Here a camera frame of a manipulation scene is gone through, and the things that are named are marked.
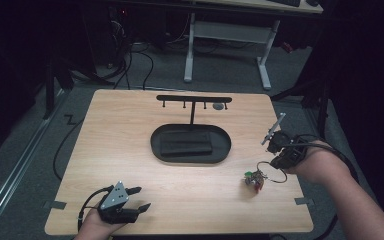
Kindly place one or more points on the metal floor rail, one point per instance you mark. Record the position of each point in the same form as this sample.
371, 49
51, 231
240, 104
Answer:
16, 156

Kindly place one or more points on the person's right hand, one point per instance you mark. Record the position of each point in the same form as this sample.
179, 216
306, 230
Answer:
316, 163

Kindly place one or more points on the person's left hand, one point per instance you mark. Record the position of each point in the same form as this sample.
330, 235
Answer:
95, 228

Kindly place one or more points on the grey tape piece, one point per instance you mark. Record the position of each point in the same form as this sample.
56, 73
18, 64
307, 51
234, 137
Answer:
304, 201
58, 205

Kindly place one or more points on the black key holder stand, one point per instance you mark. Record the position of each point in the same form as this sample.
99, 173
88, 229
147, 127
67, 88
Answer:
190, 159

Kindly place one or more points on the black metal stand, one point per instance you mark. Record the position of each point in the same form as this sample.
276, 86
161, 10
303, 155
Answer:
323, 110
50, 90

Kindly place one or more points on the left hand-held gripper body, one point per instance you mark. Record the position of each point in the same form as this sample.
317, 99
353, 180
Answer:
116, 206

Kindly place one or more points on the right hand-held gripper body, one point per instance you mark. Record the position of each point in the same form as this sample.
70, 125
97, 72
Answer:
288, 148

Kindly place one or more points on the red object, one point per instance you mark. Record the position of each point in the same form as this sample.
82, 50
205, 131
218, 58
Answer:
287, 47

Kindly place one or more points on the black keyboard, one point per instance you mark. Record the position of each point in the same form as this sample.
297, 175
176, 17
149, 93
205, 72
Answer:
285, 2

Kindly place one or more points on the grey round disc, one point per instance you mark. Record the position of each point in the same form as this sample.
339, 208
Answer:
218, 106

